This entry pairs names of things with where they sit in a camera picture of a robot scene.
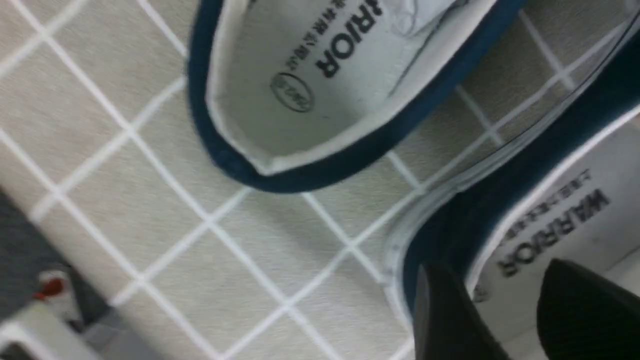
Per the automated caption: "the orange plug and cable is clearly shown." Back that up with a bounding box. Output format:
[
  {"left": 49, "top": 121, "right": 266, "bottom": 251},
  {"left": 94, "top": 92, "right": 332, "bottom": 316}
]
[{"left": 33, "top": 277, "right": 66, "bottom": 302}]

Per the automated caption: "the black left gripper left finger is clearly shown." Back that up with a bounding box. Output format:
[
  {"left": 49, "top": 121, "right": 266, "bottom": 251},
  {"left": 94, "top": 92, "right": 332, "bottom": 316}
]
[{"left": 413, "top": 264, "right": 510, "bottom": 360}]

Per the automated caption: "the navy canvas shoe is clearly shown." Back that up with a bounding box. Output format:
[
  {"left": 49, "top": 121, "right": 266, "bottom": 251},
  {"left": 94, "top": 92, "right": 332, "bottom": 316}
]
[
  {"left": 384, "top": 11, "right": 640, "bottom": 360},
  {"left": 186, "top": 0, "right": 526, "bottom": 194}
]

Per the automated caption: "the white power strip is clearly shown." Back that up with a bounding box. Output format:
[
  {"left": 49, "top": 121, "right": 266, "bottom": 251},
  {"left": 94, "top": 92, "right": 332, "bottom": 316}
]
[{"left": 34, "top": 268, "right": 84, "bottom": 329}]

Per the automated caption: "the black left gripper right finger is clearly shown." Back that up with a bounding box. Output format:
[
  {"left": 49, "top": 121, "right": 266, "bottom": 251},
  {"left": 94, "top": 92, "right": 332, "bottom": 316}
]
[{"left": 536, "top": 259, "right": 640, "bottom": 360}]

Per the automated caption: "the grey checked tablecloth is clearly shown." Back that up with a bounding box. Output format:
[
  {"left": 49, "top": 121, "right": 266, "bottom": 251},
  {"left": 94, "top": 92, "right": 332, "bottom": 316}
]
[{"left": 1, "top": 0, "right": 639, "bottom": 360}]

